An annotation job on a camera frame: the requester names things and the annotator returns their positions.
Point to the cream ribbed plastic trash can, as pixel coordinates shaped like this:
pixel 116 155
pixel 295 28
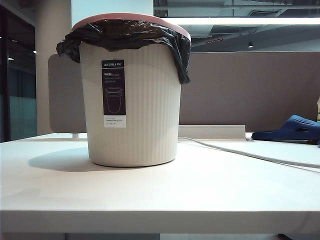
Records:
pixel 150 112

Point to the black plastic garbage bag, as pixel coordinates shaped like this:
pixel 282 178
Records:
pixel 125 35

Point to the brown fabric partition panel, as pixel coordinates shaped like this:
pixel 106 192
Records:
pixel 250 87

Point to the red ceiling sign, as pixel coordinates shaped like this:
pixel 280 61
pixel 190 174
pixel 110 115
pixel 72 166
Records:
pixel 214 40

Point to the grey rounded desk divider panel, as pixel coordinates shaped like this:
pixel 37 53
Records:
pixel 65 100

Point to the small black ceiling spotlight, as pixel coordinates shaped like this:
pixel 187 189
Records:
pixel 250 45

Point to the long ceiling light strip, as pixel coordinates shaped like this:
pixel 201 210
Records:
pixel 250 21

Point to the dark blue slipper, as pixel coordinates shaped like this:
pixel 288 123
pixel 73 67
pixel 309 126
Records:
pixel 295 127

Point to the round white column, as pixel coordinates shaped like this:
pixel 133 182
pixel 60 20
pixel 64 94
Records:
pixel 52 30

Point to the yellow printed package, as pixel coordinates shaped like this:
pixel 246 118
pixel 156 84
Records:
pixel 318 110

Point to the white divider bracket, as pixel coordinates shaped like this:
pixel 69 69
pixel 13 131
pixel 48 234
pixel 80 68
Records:
pixel 75 136

